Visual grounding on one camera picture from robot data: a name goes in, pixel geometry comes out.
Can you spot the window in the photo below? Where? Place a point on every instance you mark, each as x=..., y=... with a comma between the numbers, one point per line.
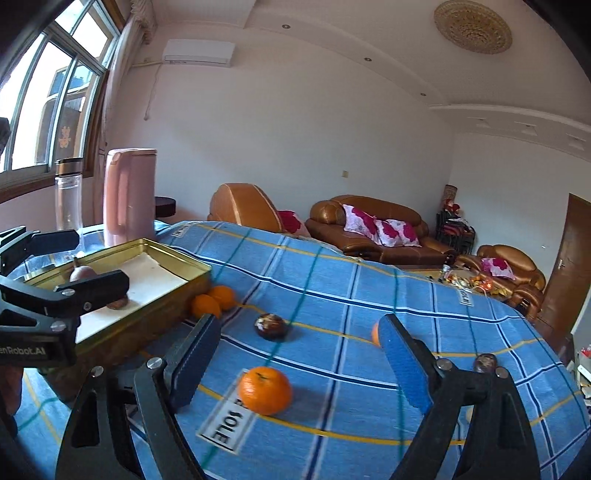
x=41, y=92

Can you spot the white air conditioner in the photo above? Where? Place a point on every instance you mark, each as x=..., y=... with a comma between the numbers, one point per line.
x=198, y=51

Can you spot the brown wooden door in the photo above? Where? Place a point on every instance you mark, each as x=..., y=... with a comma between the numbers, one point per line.
x=568, y=267

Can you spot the gold metal tin box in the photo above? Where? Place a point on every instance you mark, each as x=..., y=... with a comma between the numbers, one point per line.
x=175, y=282

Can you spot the red floral pillow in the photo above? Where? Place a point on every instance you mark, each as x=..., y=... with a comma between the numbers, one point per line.
x=292, y=222

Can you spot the small mandarin orange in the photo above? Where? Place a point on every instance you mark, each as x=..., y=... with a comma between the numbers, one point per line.
x=265, y=390

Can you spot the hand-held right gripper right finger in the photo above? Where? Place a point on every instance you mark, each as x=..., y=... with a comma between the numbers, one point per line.
x=406, y=364

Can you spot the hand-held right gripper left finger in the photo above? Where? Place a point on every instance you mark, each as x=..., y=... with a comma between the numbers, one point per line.
x=198, y=357

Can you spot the brown leather sofa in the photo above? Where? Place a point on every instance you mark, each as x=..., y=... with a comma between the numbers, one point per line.
x=328, y=221

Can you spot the clear glass bottle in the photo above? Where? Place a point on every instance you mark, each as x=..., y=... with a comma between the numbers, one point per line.
x=69, y=198

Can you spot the brown wrinkled fruit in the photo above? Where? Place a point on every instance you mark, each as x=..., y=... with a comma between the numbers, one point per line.
x=117, y=304

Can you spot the dark round side table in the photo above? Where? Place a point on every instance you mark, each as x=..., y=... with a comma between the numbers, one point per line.
x=166, y=205

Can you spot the purple round fruit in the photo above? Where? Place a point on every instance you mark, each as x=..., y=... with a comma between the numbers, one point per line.
x=82, y=273

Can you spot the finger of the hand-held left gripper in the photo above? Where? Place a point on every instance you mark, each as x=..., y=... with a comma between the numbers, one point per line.
x=97, y=288
x=51, y=242

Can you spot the pale curtain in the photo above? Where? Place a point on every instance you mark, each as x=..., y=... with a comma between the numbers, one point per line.
x=117, y=101

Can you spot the cluttered coffee table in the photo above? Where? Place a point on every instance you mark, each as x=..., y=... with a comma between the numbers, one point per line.
x=466, y=279

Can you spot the dark storage rack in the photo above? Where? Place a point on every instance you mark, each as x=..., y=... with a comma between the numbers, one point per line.
x=455, y=226

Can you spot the brown leather armchair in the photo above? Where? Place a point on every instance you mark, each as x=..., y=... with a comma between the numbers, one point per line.
x=526, y=272
x=244, y=203

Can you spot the large orange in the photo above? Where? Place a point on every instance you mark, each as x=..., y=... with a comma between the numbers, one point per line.
x=224, y=296
x=205, y=307

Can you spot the pink electric kettle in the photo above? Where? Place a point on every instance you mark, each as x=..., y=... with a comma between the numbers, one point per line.
x=134, y=194

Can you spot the dark wrinkled passion fruit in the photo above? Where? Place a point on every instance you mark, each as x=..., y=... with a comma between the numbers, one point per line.
x=485, y=362
x=269, y=326

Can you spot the round ceiling medallion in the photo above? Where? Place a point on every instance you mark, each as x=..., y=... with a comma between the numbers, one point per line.
x=473, y=25

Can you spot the white pink floral pillow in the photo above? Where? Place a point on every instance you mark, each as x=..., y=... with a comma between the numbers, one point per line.
x=362, y=220
x=399, y=233

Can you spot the blue plaid tablecloth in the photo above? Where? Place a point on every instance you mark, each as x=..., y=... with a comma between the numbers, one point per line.
x=346, y=300

